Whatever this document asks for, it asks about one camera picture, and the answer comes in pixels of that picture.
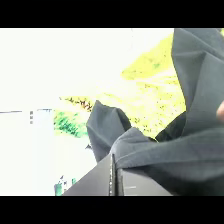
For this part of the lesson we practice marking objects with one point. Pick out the black garment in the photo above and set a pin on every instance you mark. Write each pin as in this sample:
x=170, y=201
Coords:
x=200, y=100

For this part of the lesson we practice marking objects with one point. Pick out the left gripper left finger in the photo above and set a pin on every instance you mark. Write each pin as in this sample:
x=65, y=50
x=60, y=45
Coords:
x=98, y=181

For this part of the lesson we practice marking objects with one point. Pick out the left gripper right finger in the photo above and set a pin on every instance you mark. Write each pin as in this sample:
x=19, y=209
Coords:
x=140, y=185

